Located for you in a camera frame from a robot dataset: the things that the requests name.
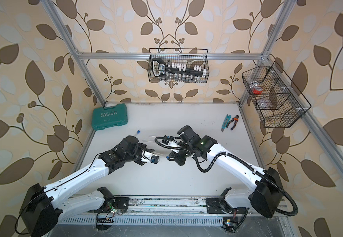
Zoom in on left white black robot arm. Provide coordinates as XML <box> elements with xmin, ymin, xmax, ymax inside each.
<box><xmin>18</xmin><ymin>135</ymin><xmax>154</xmax><ymax>237</ymax></box>

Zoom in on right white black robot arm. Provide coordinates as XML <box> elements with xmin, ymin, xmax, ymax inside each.
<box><xmin>154</xmin><ymin>125</ymin><xmax>299</xmax><ymax>218</ymax></box>

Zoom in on green plastic tool case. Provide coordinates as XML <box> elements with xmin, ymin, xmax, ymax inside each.
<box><xmin>92</xmin><ymin>104</ymin><xmax>128</xmax><ymax>131</ymax></box>

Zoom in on teal utility knife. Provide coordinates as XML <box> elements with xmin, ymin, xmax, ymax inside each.
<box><xmin>221</xmin><ymin>115</ymin><xmax>231</xmax><ymax>132</ymax></box>

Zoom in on orange black pliers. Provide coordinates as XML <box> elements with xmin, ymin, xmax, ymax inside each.
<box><xmin>226</xmin><ymin>115</ymin><xmax>239</xmax><ymax>130</ymax></box>

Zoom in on red item in basket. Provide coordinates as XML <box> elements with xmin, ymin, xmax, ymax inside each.
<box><xmin>249</xmin><ymin>83</ymin><xmax>263</xmax><ymax>95</ymax></box>

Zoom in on black socket holder set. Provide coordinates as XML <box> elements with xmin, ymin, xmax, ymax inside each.
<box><xmin>147</xmin><ymin>57</ymin><xmax>209</xmax><ymax>80</ymax></box>

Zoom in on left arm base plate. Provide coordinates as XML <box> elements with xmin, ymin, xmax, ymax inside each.
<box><xmin>89</xmin><ymin>197</ymin><xmax>130</xmax><ymax>213</ymax></box>

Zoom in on aluminium front rail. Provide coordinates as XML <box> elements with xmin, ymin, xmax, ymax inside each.
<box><xmin>45</xmin><ymin>195</ymin><xmax>290</xmax><ymax>216</ymax></box>

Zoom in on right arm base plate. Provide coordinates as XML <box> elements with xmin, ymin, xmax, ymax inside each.
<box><xmin>205</xmin><ymin>197</ymin><xmax>247</xmax><ymax>214</ymax></box>

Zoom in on black wire basket back wall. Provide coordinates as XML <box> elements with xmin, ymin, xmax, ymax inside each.
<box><xmin>147</xmin><ymin>47</ymin><xmax>209</xmax><ymax>84</ymax></box>

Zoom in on black wire basket wall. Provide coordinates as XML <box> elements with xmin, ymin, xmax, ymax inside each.
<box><xmin>242</xmin><ymin>61</ymin><xmax>311</xmax><ymax>128</ymax></box>
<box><xmin>147</xmin><ymin>47</ymin><xmax>209</xmax><ymax>84</ymax></box>

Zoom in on black wire basket right wall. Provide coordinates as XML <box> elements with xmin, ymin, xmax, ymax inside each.
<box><xmin>242</xmin><ymin>61</ymin><xmax>311</xmax><ymax>128</ymax></box>

